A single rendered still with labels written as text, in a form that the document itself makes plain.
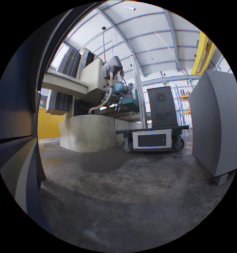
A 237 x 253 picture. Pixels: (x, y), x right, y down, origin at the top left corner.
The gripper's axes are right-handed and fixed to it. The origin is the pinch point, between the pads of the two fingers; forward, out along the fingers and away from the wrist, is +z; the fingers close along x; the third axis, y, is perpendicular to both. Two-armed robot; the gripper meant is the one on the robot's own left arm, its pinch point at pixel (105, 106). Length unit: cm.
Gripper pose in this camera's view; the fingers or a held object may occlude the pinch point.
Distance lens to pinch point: 138.7
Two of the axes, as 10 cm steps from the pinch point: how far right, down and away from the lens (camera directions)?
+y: -8.1, -3.2, 5.0
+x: -5.5, 1.2, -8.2
